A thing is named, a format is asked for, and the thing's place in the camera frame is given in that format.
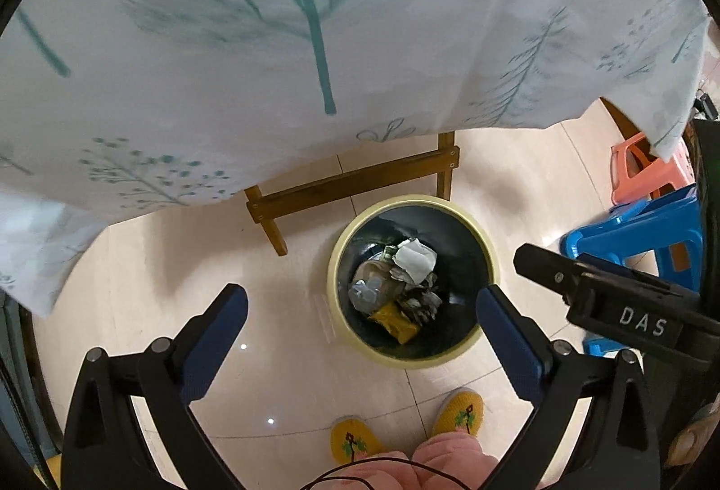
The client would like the person right hand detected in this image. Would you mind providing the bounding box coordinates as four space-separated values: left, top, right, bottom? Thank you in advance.
665 397 719 468

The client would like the right yellow slipper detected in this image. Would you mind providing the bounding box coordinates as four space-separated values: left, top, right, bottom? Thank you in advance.
431 389 485 436

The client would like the left yellow slipper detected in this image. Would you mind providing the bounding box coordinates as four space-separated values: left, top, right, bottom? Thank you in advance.
329 417 384 466

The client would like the yellow orange small packet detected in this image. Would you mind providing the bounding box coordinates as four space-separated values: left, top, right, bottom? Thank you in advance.
369 302 420 345

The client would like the tree print tablecloth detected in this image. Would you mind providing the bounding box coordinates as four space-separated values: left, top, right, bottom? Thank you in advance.
1 0 709 316

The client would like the yellow rim trash bin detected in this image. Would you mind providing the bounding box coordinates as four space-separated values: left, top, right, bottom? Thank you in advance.
327 195 499 369

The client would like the wooden table leg frame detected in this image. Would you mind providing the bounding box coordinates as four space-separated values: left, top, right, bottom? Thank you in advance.
244 132 460 256

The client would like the black yellow snack wrapper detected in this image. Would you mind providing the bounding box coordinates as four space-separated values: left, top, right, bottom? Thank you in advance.
396 287 443 327

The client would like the yellow slipper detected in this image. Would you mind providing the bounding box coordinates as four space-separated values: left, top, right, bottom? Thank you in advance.
431 389 485 436
329 417 384 466

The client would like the blue plastic stool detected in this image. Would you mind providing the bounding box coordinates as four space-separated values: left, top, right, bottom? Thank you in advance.
560 184 719 371

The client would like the white tissue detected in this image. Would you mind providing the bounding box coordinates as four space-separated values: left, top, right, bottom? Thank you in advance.
389 239 437 289

